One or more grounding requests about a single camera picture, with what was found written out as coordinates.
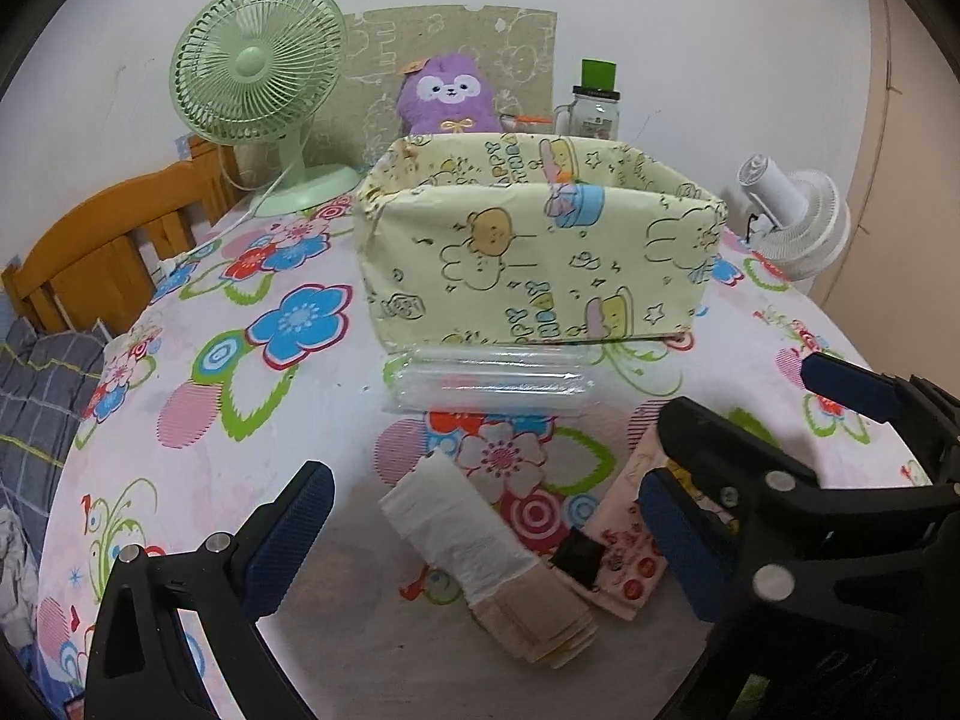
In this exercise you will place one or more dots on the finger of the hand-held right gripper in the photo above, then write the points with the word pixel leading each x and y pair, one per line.
pixel 735 457
pixel 847 390

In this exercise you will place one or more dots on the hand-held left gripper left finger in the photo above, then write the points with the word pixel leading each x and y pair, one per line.
pixel 289 532

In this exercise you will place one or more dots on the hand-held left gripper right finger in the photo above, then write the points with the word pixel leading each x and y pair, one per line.
pixel 679 547

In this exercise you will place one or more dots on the pink printed pouch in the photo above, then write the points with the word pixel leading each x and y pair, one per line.
pixel 622 562

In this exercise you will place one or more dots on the beige cloth stack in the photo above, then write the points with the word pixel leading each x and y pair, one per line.
pixel 540 622

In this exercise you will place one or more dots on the white and beige socks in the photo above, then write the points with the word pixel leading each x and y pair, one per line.
pixel 457 525

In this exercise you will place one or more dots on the clear plastic pack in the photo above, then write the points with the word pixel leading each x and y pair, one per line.
pixel 487 390

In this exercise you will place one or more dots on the yellow cartoon storage box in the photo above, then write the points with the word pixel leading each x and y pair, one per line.
pixel 525 255

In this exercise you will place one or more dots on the white standing fan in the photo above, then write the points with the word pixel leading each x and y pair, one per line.
pixel 802 217

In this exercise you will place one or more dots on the beige door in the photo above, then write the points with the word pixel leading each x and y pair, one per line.
pixel 915 165

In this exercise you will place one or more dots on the white crumpled cloth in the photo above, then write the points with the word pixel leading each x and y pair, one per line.
pixel 15 577

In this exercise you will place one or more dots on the grey plaid pillow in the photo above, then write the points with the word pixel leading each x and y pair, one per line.
pixel 45 390

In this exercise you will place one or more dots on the wooden bed headboard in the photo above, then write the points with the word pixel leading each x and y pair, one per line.
pixel 97 240

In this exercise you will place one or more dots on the glass mug jar green lid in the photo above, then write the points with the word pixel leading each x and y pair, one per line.
pixel 596 112

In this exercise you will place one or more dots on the toothpick glass orange lid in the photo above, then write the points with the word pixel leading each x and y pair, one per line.
pixel 534 118

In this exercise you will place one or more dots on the purple plush toy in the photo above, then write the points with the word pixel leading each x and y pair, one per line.
pixel 450 90

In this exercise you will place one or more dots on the green desk fan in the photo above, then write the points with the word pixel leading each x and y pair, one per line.
pixel 247 60

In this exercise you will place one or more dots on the green patterned board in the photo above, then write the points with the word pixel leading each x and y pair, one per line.
pixel 390 52

